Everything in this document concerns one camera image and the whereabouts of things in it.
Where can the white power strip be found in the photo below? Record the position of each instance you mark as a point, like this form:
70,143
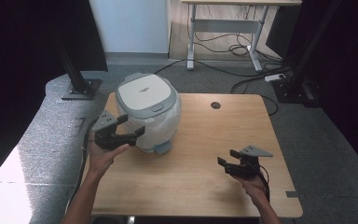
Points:
275,77

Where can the translucent plastic trash bag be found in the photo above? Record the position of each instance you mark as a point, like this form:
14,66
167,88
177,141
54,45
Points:
163,127

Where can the black stand with base plate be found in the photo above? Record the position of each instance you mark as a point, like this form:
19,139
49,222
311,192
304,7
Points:
304,62

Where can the white desk frame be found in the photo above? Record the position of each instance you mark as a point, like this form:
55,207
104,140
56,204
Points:
227,25

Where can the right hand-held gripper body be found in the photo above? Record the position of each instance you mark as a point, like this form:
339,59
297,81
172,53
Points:
245,163

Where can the person's right hand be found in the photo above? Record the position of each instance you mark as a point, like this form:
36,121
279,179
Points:
253,186

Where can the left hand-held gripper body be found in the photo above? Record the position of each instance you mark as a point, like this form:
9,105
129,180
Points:
107,135

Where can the black curtain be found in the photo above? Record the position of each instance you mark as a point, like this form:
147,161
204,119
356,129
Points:
18,62
348,77

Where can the grey tape strip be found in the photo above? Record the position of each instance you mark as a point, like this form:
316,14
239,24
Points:
294,194

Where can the black stand base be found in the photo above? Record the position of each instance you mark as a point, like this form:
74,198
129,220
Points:
74,77

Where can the person's left hand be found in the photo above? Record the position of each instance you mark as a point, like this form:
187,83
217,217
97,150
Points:
102,158

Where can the white grey lidded trash can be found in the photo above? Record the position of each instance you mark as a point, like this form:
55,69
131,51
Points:
144,93

